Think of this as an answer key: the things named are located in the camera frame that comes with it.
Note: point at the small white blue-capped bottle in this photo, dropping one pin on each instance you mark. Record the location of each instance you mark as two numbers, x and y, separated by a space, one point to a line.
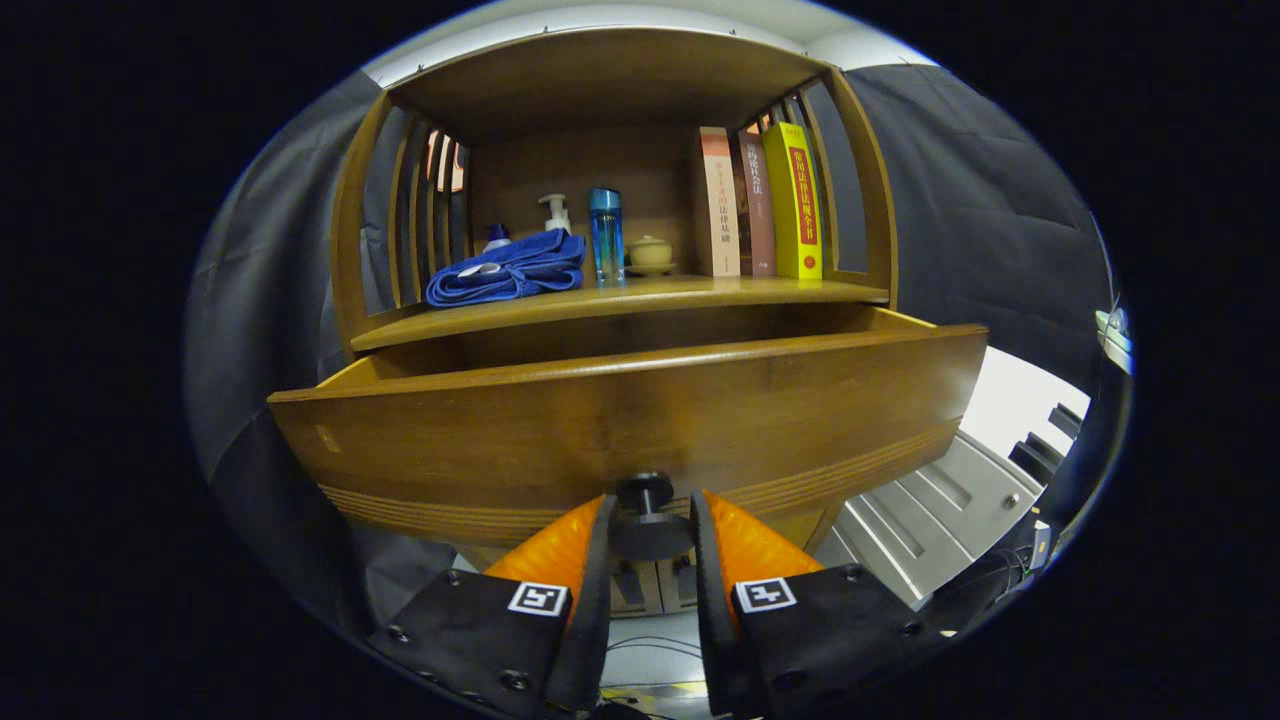
496 236

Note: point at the white device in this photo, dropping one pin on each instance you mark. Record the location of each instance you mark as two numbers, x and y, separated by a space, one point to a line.
1115 340

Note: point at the wooden cabinet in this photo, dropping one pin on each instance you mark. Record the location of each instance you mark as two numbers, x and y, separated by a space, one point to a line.
600 90

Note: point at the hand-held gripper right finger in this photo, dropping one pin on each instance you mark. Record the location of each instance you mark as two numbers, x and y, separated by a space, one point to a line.
708 600

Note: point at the wooden cabinet door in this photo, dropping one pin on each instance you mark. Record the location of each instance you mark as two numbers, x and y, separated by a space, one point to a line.
668 598
640 600

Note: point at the beige lidded teacup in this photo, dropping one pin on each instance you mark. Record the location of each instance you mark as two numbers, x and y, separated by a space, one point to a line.
651 252

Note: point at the beige orange book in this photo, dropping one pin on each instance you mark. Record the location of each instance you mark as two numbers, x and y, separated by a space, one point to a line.
720 200

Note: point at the yellow book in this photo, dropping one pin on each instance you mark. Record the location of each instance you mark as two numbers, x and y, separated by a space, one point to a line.
795 200

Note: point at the black backdrop cloth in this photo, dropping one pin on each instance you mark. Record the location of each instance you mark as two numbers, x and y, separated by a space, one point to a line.
1000 230

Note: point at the wooden countertop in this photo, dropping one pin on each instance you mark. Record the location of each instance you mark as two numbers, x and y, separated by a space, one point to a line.
700 292

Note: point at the brown book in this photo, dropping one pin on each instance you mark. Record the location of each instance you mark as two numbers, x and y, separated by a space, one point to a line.
758 200

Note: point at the white pump bottle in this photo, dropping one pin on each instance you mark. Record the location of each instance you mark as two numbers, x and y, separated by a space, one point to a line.
557 215

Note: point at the wooden drawer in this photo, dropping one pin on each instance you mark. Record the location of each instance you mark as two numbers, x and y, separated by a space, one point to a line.
600 420

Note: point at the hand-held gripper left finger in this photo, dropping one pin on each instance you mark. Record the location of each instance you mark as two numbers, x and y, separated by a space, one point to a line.
598 600

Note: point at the blue folded towel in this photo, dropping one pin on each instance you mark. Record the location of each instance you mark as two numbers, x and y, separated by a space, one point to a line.
510 270

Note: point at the small black object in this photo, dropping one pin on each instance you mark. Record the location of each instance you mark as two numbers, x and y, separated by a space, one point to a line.
1040 455

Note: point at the blue glass bottle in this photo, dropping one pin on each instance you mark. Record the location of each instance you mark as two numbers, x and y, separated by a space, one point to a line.
606 240

